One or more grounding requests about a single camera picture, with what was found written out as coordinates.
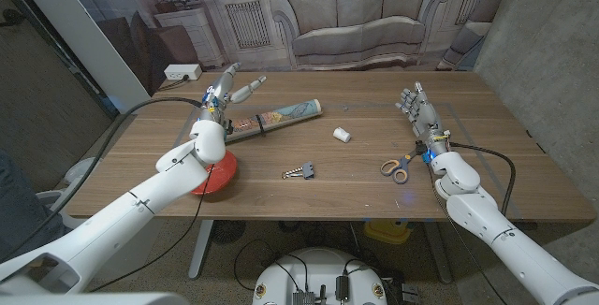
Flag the printed living room backdrop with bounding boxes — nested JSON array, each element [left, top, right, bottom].
[[53, 0, 530, 98]]

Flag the black binder clip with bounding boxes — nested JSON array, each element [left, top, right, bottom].
[[281, 161, 315, 181]]

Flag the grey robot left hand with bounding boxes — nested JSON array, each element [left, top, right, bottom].
[[197, 62, 268, 138]]

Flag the person leg in jeans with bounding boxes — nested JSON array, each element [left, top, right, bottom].
[[0, 150, 65, 259]]

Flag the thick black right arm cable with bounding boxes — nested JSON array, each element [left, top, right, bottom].
[[447, 140, 518, 217]]

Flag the yellow floor object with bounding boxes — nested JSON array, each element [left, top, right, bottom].
[[363, 219, 413, 245]]

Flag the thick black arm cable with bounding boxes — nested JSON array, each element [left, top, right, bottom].
[[447, 140, 518, 217], [0, 96, 205, 264]]

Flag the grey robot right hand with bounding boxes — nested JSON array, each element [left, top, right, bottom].
[[394, 80, 452, 157]]

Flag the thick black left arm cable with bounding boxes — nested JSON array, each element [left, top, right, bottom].
[[0, 96, 205, 264]]

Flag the orange grey handled scissors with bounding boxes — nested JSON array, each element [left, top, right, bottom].
[[379, 148, 421, 185]]

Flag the white robot torso base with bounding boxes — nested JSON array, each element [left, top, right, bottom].
[[252, 247, 388, 305]]

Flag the white floor stand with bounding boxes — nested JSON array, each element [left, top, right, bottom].
[[36, 156, 163, 278]]

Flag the black round floor fan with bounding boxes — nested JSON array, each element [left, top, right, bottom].
[[210, 219, 247, 245]]

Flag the black power strip cable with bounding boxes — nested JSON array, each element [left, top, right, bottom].
[[156, 76, 191, 92]]

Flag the paper map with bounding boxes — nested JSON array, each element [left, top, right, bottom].
[[225, 98, 324, 143]]

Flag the white table leg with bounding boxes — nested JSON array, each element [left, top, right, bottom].
[[187, 219, 215, 281], [423, 220, 454, 285]]

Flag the red bowl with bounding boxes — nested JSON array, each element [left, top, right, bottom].
[[190, 150, 239, 196]]

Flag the black floor cable loop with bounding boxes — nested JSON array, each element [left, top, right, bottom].
[[232, 238, 310, 293]]

